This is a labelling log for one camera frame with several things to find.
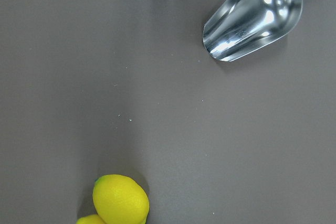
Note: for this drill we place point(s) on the yellow lemon lower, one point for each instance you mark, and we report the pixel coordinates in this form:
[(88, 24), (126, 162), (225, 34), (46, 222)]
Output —
[(90, 219)]

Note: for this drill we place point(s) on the metal ice scoop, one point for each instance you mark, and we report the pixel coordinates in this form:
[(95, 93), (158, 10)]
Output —
[(240, 27)]

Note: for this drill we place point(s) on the yellow lemon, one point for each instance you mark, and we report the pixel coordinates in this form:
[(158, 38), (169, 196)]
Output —
[(119, 199), (90, 219)]

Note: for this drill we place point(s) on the yellow lemon upper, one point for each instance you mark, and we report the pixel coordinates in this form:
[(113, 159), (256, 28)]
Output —
[(119, 199)]

